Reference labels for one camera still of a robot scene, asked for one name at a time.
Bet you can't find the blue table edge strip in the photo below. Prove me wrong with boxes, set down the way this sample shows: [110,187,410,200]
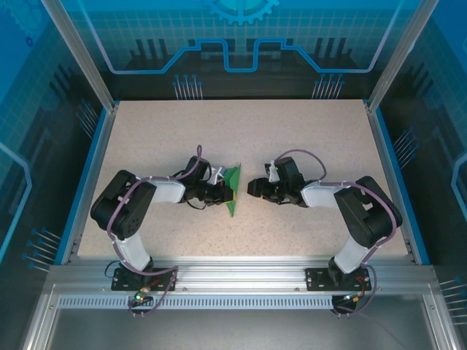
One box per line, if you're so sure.
[371,108,431,266]
[53,108,110,266]

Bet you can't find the small connector with green light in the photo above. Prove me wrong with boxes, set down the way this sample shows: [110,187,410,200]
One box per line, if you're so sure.
[133,287,153,304]

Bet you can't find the blue gear print backdrop panel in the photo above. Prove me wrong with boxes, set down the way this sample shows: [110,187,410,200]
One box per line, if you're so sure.
[69,0,406,101]

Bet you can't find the blue circuit print side panel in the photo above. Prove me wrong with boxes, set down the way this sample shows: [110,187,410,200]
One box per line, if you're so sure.
[0,0,107,350]
[379,0,467,350]

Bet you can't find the wide aluminium base rail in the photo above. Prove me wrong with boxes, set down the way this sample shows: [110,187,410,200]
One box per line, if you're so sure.
[47,254,439,297]

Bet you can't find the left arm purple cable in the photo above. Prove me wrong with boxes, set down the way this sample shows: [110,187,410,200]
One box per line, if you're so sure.
[107,144,204,319]

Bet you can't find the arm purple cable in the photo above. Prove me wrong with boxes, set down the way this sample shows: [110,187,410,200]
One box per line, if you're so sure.
[107,144,204,319]
[275,148,402,319]

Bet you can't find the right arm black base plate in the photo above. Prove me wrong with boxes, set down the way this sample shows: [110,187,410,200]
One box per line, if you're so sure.
[305,267,369,292]

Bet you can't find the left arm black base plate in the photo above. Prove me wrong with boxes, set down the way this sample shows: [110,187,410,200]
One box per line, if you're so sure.
[111,267,180,292]

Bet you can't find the aluminium table side rail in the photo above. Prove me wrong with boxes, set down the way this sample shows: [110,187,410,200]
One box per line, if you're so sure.
[63,104,120,265]
[366,101,419,264]

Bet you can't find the slotted grey cable duct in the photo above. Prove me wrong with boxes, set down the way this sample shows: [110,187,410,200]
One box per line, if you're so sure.
[56,295,336,311]

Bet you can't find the small connector with orange wire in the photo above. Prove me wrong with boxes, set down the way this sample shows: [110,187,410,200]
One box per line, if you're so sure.
[342,290,366,304]

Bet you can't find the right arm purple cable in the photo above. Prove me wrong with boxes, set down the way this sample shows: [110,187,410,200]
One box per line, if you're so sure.
[275,148,402,319]

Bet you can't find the aluminium frame post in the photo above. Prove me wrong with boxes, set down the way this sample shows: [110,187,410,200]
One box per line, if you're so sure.
[366,0,439,111]
[39,0,120,111]

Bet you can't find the aluminium tray frame rail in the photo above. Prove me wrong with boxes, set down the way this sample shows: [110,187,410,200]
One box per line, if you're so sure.
[422,291,463,350]
[20,287,61,350]

